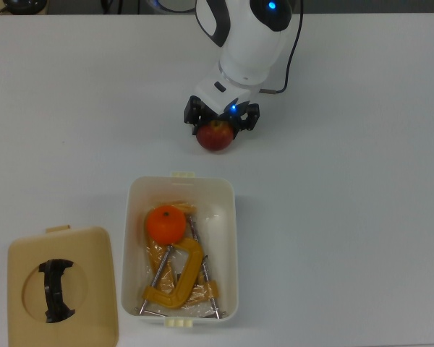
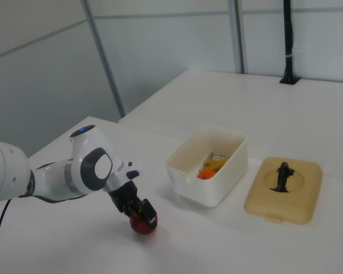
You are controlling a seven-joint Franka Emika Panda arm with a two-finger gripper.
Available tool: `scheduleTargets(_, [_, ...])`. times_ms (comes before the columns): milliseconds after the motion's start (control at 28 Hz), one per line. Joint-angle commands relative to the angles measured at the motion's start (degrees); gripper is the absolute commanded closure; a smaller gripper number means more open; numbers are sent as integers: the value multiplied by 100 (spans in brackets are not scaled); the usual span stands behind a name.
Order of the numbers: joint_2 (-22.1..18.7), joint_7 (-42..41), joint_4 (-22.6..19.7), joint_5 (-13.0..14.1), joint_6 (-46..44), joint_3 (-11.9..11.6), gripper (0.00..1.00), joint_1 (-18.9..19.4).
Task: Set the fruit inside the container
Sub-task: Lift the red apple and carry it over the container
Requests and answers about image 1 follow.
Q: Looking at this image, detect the tan plastic lid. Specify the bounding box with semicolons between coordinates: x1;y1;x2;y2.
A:
7;224;119;347

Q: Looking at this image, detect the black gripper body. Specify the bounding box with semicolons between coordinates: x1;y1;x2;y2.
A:
201;106;247;126

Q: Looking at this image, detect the black lid handle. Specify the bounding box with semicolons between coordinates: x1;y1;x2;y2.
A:
38;258;76;324

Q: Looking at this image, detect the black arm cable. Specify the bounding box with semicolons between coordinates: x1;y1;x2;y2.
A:
259;0;305;95

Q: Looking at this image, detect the red apple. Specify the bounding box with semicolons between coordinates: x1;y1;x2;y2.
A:
196;120;235;152

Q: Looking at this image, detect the white plastic container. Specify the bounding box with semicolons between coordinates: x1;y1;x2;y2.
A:
119;171;238;328

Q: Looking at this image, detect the yellow C-clamp in bag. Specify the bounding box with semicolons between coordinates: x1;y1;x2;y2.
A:
173;201;229;320

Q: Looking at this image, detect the orange fruit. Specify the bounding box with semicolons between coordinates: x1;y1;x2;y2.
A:
145;204;187;244

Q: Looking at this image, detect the black round device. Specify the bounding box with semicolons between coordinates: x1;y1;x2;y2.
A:
2;0;48;15

